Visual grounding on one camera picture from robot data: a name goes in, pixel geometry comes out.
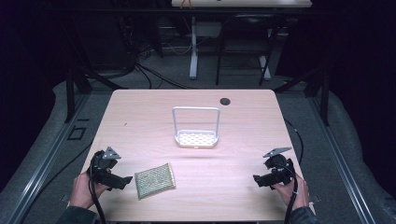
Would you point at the black table grommet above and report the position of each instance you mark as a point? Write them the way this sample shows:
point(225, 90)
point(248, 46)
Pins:
point(225, 101)

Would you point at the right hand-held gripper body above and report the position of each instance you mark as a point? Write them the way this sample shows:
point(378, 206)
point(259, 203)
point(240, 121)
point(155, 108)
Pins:
point(280, 168)

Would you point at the white sponge rack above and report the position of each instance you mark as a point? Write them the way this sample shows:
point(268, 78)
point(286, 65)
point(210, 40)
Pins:
point(196, 140)

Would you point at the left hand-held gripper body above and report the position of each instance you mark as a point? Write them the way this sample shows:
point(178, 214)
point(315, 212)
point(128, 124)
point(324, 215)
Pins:
point(101, 168)

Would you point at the black metal stand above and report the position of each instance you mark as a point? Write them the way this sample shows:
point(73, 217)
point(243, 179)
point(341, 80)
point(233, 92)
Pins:
point(70, 93)
point(324, 93)

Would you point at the person's left hand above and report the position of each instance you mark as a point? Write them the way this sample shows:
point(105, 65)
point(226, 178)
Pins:
point(81, 191)

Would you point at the black chair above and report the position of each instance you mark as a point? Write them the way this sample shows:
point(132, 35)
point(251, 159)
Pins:
point(246, 21)

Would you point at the green mesh sponge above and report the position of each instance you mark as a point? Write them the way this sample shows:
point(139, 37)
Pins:
point(154, 181)

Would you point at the aluminium floor rail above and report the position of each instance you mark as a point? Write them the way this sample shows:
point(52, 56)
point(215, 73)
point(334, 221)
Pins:
point(43, 168)
point(342, 161)

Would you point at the white background table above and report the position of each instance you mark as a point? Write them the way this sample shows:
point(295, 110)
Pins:
point(243, 3)

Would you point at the person's right hand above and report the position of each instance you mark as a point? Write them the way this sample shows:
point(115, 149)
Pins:
point(297, 194)

